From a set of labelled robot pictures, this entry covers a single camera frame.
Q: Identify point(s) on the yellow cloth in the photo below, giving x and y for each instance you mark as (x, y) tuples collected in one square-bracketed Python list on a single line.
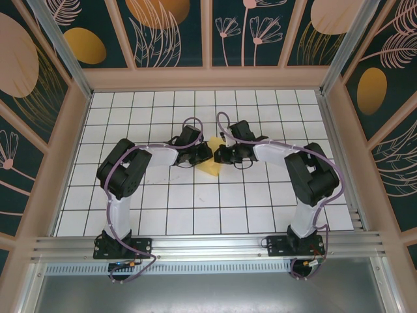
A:
[(211, 169)]

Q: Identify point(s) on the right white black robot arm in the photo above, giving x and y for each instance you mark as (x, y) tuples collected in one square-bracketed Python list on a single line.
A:
[(304, 215)]

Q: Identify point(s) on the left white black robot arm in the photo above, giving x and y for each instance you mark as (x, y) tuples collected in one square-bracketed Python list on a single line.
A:
[(119, 212)]

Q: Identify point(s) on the grey metal panel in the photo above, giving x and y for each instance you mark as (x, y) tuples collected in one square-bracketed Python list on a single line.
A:
[(208, 293)]

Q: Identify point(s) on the long aluminium mounting rail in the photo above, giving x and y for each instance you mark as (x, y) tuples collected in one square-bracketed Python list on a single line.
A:
[(208, 247)]

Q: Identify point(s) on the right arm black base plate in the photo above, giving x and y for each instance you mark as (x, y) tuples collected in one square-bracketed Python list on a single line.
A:
[(278, 246)]

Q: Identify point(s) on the aluminium side rail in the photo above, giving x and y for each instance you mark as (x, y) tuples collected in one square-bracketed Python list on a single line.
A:
[(342, 163)]

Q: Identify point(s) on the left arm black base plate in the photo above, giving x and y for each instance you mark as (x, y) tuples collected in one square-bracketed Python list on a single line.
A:
[(141, 247)]

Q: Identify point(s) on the aluminium corner post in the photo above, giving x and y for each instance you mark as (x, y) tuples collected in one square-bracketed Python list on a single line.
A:
[(348, 45), (61, 45)]

